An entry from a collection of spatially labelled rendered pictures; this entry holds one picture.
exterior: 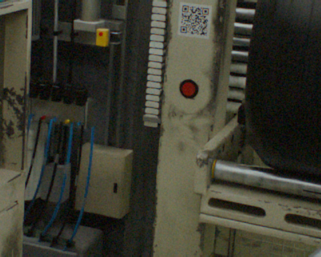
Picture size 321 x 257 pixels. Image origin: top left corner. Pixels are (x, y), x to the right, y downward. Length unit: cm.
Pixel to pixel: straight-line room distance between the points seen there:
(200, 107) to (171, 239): 34
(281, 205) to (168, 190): 31
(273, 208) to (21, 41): 64
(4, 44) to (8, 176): 28
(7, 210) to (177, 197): 44
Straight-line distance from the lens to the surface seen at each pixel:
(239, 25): 236
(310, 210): 192
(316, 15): 173
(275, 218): 194
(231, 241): 255
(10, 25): 183
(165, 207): 211
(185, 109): 202
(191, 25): 198
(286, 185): 193
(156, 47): 203
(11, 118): 187
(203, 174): 193
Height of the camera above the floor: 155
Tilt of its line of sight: 15 degrees down
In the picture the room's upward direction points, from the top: 4 degrees clockwise
